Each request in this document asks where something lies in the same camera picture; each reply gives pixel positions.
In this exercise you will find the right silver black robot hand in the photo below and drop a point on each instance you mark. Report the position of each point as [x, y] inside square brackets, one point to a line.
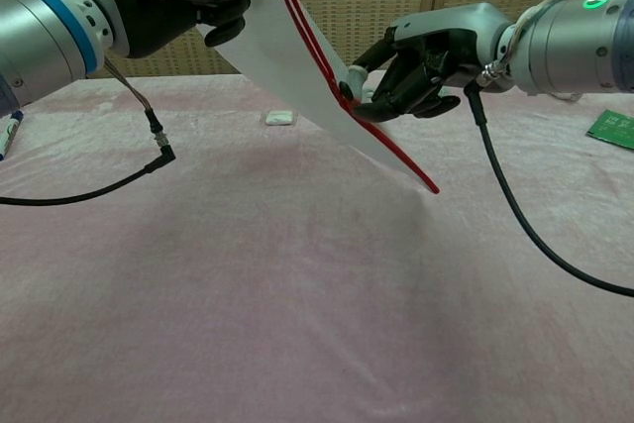
[426, 56]

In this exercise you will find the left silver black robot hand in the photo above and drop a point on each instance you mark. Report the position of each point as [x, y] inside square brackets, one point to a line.
[158, 2]

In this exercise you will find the white mesh bag red zipper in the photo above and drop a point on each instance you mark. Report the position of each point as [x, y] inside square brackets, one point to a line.
[297, 76]

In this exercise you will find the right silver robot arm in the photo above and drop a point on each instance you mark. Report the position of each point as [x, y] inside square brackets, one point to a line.
[574, 41]

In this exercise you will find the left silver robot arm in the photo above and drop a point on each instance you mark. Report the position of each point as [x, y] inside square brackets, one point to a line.
[44, 41]

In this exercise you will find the blue white whiteboard marker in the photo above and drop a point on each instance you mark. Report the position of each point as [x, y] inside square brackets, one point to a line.
[9, 136]

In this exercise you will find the green sachet packet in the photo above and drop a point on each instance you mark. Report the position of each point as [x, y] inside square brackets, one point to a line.
[614, 128]

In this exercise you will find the pink fleece tablecloth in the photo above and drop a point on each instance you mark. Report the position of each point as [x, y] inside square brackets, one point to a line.
[247, 269]

